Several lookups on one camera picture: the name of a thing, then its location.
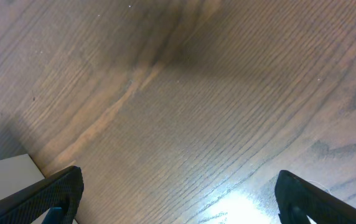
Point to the white cardboard box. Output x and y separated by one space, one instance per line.
17 173

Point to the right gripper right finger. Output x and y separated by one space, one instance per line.
301 202

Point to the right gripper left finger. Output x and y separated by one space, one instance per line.
58 196

